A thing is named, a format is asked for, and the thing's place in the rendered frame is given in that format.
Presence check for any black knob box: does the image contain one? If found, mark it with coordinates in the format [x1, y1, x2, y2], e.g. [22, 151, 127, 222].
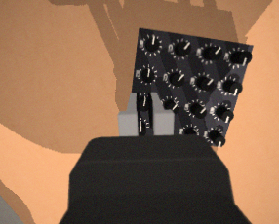
[132, 28, 254, 147]

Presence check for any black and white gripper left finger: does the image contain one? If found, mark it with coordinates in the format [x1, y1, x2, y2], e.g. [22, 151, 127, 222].
[117, 93, 140, 136]

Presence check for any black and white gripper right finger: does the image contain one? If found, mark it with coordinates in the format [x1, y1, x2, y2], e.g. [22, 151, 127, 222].
[148, 93, 175, 135]

